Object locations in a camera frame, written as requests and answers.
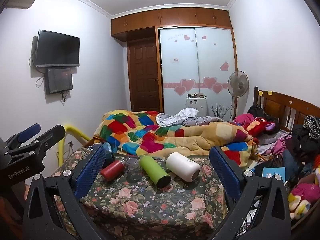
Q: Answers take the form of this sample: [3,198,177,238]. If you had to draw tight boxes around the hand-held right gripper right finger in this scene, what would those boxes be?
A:
[209,146,292,240]

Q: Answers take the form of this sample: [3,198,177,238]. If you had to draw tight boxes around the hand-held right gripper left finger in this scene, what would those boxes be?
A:
[22,145,108,240]

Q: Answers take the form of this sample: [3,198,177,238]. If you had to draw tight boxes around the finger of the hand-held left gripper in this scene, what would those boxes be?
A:
[5,124,66,161]
[5,123,42,151]

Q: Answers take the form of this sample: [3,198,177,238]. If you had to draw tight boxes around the clear glass cup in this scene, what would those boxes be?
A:
[126,157,143,182]

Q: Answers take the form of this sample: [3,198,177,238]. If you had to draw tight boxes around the red bottle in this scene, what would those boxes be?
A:
[100,159,127,181]

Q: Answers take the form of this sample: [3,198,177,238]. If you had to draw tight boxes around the yellow padded pipe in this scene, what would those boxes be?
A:
[57,123,91,167]

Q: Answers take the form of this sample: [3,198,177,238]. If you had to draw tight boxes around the white bottle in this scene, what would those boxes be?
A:
[165,152,201,182]

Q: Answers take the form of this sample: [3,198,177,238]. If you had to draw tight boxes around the blue book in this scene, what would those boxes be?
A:
[262,166,286,182]

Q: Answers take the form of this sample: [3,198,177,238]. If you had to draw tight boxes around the pink garment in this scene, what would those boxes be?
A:
[233,113,256,126]

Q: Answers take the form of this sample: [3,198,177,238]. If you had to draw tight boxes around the red plush toy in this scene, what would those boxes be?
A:
[243,117,276,135]

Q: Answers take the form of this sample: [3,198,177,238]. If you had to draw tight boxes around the purple pink clothes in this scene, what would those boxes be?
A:
[257,129,293,156]

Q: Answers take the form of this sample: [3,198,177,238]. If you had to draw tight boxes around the dried twig plant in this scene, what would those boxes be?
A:
[211,103,231,120]

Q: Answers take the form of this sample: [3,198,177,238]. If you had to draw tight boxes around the green bottle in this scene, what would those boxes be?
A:
[139,154,172,189]

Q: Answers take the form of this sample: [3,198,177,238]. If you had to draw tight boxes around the black bag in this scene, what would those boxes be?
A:
[247,104,266,117]

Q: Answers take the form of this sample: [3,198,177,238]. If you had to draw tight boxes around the colourful patchwork blanket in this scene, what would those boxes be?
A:
[93,109,260,167]

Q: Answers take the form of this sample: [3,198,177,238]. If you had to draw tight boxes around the white box appliance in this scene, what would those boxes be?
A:
[185,93,208,117]

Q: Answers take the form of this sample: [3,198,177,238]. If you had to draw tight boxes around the white striped cloth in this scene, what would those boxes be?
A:
[156,107,225,127]

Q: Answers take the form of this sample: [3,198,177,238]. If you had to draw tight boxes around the floral bed sheet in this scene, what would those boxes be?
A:
[49,145,252,240]

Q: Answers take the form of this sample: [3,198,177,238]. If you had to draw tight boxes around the yellow white plush toy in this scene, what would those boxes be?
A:
[287,192,312,221]

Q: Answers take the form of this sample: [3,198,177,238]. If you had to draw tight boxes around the pile of dark clothes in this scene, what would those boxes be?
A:
[285,124,320,180]

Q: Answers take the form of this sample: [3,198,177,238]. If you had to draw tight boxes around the pink plush toy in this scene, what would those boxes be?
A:
[294,182,320,204]

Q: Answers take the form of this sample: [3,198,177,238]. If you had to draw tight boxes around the wooden bed headboard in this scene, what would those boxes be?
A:
[253,86,320,133]

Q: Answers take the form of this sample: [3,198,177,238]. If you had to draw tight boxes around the white standing fan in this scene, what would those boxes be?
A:
[227,70,250,121]

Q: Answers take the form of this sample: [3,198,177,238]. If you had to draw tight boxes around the black patterned cloth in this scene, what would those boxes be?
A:
[303,115,320,133]

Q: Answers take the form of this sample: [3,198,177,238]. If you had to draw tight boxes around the brown wooden door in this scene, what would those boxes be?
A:
[126,38,161,113]

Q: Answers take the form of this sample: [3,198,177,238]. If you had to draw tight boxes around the sliding wardrobe with heart stickers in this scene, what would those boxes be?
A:
[157,26,238,122]

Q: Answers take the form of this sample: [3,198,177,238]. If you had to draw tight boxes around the brown wooden overhead cabinets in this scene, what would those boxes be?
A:
[110,7,232,41]

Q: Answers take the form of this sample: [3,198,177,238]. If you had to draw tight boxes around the black television cable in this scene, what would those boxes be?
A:
[29,36,47,87]

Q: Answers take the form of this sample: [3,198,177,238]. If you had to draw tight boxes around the small black wall monitor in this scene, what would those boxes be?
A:
[45,67,74,95]

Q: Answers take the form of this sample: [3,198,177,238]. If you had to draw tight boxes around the black wall television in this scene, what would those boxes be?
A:
[34,29,81,68]

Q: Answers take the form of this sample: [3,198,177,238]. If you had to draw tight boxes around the wall air conditioner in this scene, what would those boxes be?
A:
[0,0,35,10]

